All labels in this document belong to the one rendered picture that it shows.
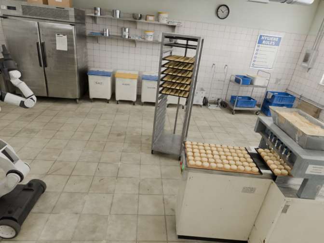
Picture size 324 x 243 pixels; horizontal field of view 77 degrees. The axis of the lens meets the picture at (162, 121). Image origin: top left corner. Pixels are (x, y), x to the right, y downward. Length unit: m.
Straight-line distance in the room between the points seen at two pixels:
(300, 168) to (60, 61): 4.65
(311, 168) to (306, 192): 0.21
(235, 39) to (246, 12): 0.65
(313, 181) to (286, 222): 0.43
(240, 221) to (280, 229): 0.33
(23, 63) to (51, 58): 0.62
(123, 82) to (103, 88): 0.51
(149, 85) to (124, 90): 0.63
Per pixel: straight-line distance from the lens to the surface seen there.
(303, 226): 2.15
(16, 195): 2.66
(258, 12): 6.26
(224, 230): 2.25
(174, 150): 3.25
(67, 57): 5.03
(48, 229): 2.47
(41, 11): 5.18
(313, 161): 1.71
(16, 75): 2.21
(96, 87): 5.29
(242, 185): 1.90
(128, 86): 5.14
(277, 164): 2.03
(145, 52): 5.63
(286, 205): 1.90
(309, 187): 1.85
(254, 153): 2.12
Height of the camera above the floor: 1.86
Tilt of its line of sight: 24 degrees down
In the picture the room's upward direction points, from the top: 6 degrees clockwise
